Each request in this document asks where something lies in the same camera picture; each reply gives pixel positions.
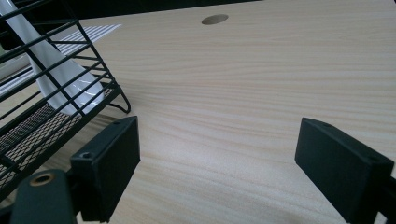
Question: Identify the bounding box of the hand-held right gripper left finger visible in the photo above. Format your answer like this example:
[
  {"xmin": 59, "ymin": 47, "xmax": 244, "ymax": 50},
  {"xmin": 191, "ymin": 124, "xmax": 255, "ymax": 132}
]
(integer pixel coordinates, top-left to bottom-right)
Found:
[{"xmin": 69, "ymin": 115, "xmax": 142, "ymax": 223}]

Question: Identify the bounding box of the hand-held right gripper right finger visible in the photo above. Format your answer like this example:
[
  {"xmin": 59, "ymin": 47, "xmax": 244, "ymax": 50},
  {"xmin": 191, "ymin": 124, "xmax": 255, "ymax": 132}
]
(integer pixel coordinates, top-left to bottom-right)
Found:
[{"xmin": 294, "ymin": 117, "xmax": 396, "ymax": 224}]

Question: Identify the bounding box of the black wire basket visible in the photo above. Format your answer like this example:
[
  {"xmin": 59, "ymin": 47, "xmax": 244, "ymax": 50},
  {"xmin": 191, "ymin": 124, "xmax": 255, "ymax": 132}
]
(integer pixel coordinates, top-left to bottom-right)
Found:
[{"xmin": 0, "ymin": 0, "xmax": 132, "ymax": 203}]

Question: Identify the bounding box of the white square plate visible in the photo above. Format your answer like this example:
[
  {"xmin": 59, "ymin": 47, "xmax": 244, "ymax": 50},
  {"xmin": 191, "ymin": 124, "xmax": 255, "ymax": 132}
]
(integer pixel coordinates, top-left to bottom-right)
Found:
[{"xmin": 0, "ymin": 54, "xmax": 34, "ymax": 80}]

